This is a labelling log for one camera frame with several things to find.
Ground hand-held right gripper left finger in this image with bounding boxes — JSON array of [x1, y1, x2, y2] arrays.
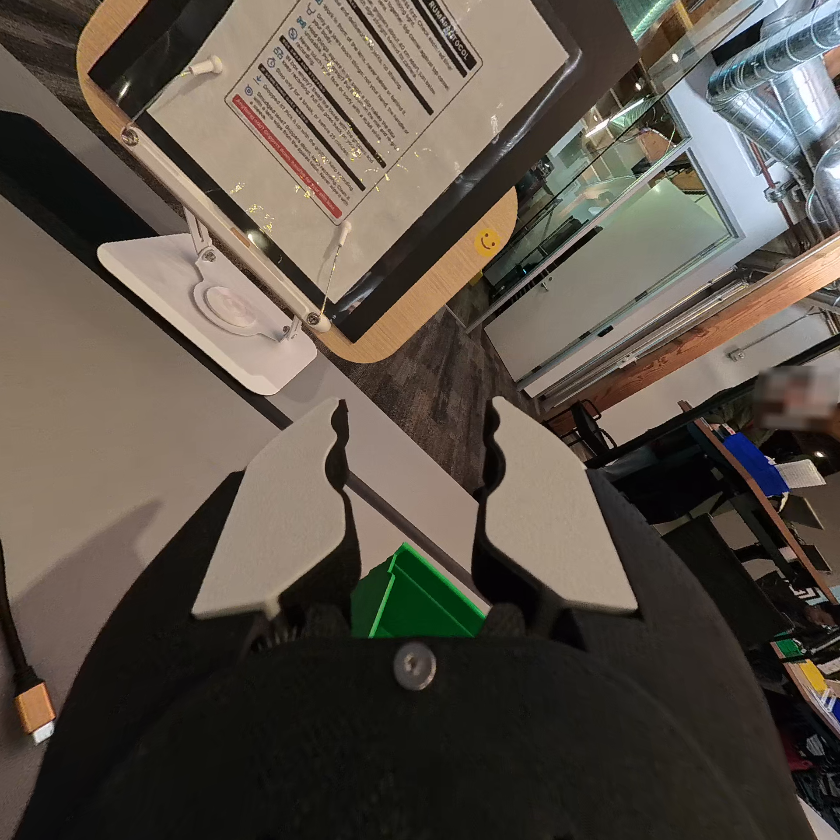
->
[[190, 397, 363, 621]]

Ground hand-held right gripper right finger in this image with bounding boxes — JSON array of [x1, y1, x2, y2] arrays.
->
[[471, 395, 640, 618]]

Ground black cable with orange plug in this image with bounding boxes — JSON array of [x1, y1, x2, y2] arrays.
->
[[0, 538, 56, 746]]

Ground small black chair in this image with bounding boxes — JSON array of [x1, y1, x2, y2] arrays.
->
[[571, 400, 621, 460]]

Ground green plastic bin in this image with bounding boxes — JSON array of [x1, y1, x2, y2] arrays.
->
[[351, 542, 488, 639]]

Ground wooden edged desk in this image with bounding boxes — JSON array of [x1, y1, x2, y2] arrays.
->
[[679, 400, 840, 605]]

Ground blue plastic bin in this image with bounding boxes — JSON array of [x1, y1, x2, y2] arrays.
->
[[722, 432, 788, 496]]

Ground wooden desk divider panel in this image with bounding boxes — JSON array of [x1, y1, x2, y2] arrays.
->
[[75, 0, 641, 364]]

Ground white paper sheet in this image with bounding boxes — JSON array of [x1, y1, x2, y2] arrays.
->
[[777, 459, 828, 490]]

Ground wooden ceiling beam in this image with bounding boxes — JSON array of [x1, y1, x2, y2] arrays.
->
[[545, 233, 840, 411]]

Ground white document stand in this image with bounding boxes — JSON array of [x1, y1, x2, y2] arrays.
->
[[97, 56, 355, 396]]

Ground instruction sheet display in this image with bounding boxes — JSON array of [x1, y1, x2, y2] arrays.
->
[[88, 0, 584, 342]]

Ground silver ventilation ducts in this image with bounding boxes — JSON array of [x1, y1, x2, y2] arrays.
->
[[705, 0, 840, 231]]

